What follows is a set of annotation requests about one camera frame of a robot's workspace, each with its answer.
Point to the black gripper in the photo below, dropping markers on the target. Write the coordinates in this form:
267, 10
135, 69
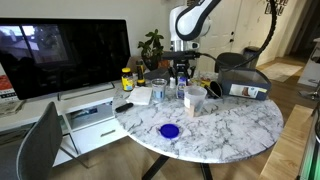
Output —
181, 66

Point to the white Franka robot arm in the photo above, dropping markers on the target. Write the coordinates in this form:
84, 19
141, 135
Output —
191, 20

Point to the small white bottle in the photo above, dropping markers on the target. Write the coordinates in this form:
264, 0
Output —
172, 82

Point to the white bottle blue label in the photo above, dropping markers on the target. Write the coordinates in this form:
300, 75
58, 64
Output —
181, 87

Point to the orange printed can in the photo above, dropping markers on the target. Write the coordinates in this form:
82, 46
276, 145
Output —
164, 64

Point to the yellow packet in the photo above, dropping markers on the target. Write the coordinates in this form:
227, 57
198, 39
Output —
205, 81

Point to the clear glass jar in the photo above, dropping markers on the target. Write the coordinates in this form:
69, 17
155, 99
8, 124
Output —
158, 90

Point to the green potted plant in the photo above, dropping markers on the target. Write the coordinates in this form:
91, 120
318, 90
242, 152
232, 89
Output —
151, 46

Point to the dark bottle yellow label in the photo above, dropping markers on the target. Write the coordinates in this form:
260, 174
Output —
140, 74

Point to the white paper napkin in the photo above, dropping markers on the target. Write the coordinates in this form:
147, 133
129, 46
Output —
140, 96

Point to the brown cardboard box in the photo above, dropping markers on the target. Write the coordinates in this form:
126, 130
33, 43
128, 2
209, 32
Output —
132, 63

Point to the dark upholstered chair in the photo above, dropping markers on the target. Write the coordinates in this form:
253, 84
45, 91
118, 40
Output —
233, 60

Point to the yellow lid vitamin bottle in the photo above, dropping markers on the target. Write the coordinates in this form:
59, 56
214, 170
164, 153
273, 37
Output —
127, 80

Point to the blue plastic lid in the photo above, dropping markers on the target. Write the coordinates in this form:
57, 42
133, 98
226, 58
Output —
169, 131

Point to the grey box with picture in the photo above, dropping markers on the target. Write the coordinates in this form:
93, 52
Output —
245, 83

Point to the black remote control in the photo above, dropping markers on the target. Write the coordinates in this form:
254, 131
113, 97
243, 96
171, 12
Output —
124, 107

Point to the white door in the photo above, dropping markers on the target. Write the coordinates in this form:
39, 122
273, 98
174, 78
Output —
230, 23

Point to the dark round trash can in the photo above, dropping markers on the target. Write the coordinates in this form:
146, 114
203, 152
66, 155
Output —
251, 56

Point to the black table legs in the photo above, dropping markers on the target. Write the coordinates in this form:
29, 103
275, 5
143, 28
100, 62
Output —
155, 167

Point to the beige floor rug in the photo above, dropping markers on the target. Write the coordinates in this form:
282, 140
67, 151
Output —
281, 71

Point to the white TV stand cabinet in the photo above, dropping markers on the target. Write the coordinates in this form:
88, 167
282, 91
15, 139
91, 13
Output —
90, 131

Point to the large black flat television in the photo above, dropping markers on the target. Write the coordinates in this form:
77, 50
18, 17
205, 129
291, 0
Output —
63, 53

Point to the light wood platform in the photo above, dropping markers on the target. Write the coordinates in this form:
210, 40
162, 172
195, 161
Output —
290, 143

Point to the white counter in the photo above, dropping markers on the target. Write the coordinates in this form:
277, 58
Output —
311, 63

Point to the chrome stool base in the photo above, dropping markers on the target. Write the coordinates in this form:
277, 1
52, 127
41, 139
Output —
311, 94

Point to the grey shell chair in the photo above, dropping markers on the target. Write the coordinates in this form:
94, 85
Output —
36, 143

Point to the red and white poster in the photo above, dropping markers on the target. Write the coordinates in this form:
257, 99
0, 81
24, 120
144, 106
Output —
5, 87

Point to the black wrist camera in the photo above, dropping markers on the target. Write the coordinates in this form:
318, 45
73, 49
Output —
181, 55

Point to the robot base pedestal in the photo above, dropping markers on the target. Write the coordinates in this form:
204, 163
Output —
311, 150

